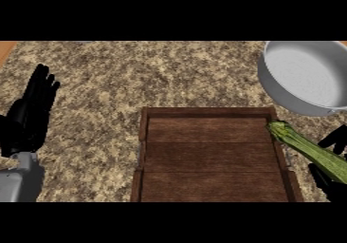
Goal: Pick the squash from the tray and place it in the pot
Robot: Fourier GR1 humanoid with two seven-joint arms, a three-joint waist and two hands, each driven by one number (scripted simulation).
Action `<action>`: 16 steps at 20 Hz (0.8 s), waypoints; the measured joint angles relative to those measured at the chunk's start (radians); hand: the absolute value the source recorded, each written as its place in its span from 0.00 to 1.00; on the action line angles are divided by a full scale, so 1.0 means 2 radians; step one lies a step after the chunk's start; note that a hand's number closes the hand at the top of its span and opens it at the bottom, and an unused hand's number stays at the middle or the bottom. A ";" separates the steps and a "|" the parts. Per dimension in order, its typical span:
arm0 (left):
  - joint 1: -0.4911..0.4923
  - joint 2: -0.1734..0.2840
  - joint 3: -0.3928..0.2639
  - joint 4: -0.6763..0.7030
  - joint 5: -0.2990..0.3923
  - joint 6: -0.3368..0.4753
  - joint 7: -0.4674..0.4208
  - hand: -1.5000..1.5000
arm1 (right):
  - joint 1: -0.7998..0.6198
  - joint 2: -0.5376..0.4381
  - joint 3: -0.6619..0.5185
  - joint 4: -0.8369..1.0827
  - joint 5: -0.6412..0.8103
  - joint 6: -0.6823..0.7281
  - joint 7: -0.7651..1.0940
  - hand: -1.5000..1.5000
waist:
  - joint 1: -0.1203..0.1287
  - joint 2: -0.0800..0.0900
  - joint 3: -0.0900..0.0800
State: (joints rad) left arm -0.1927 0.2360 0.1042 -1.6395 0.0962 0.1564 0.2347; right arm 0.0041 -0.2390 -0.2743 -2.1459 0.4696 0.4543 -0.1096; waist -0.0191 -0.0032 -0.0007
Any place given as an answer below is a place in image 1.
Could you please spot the grey metal pot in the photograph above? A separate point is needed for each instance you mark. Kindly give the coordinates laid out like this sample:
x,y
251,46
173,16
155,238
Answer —
x,y
307,77

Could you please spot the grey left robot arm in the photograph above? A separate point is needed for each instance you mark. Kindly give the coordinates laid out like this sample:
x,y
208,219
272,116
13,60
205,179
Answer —
x,y
18,182

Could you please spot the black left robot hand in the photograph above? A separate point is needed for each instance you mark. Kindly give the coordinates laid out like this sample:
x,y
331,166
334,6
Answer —
x,y
28,120

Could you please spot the brown wooden tray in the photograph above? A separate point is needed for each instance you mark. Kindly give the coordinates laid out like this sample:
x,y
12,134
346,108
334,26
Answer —
x,y
213,158

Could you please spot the green squash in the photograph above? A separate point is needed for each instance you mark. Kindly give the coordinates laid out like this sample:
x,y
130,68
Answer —
x,y
316,152

